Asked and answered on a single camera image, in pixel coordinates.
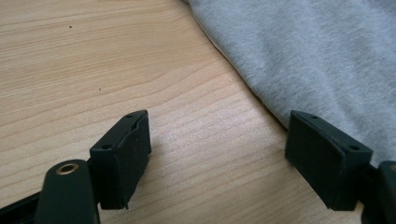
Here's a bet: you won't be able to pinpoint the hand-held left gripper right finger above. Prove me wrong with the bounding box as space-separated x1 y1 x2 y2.
284 109 374 212

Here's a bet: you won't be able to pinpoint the grey sweatpants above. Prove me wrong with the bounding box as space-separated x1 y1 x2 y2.
182 0 396 168

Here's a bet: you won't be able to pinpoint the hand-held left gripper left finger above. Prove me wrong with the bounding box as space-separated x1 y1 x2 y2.
89 109 153 210

